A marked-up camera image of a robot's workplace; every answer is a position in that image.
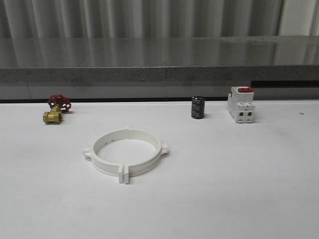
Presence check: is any brass valve red handwheel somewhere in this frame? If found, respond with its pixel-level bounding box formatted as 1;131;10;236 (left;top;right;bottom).
43;95;71;123

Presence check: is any grey stone counter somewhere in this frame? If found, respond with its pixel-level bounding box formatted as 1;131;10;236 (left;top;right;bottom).
0;36;319;102

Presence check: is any white half pipe clamp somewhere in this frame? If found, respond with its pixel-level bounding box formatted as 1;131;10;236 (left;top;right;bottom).
122;128;168;184
83;126;131;184

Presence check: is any black cylindrical capacitor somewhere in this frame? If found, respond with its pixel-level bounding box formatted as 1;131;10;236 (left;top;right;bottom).
191;96;205;119

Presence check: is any grey pleated curtain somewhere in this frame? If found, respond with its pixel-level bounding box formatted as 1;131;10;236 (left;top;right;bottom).
0;0;319;38

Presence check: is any white circuit breaker red switch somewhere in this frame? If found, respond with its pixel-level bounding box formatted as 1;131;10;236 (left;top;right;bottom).
227;86;255;123

